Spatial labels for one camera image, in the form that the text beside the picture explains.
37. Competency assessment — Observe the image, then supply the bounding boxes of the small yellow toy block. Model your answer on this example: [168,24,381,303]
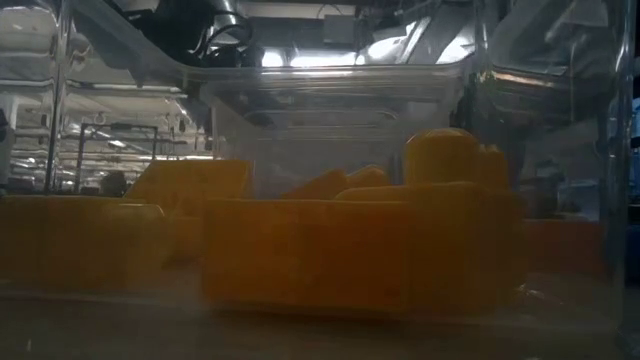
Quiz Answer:
[281,165,392,202]

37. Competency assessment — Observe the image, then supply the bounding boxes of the yellow wedge block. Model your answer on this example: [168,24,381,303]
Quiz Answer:
[201,198,414,309]

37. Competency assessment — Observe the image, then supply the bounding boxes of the clear plastic bin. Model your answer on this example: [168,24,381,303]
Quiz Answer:
[242,108,406,201]
[0,0,634,360]

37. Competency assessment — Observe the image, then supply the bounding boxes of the yellow hollow square block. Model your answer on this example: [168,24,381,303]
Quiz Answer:
[124,158,254,266]

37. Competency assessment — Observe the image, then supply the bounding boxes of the ceiling tube light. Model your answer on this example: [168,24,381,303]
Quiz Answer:
[260,48,286,68]
[359,34,407,64]

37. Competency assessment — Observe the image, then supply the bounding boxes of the yellow block with stud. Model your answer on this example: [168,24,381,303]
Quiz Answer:
[333,127,529,314]

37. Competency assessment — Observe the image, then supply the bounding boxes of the grey ceiling box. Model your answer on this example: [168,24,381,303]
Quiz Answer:
[323,14,359,45]

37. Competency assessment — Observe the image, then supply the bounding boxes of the person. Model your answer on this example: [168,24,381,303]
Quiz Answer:
[98,170,129,198]

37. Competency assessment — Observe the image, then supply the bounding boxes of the orange wedge block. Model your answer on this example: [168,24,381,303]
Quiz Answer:
[522,219,606,276]

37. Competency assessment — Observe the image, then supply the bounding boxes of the white storage shelf rack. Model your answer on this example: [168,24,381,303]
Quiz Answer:
[0,74,216,191]

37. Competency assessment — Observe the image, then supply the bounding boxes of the bluish window pane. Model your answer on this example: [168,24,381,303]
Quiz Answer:
[630,97,640,146]

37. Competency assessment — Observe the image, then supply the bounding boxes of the silver ceiling duct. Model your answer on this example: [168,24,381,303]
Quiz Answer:
[212,0,241,29]

